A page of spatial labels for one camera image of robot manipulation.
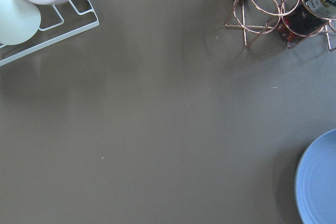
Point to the blue plate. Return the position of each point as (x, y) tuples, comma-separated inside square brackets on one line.
[(315, 181)]

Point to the copper wire bottle rack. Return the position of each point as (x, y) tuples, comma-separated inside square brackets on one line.
[(260, 17)]

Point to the pale green cup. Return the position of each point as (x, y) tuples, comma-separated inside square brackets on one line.
[(20, 20)]

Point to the tea bottle front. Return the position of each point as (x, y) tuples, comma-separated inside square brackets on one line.
[(307, 17)]

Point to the white wire dish rack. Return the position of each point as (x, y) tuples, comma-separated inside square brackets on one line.
[(58, 22)]

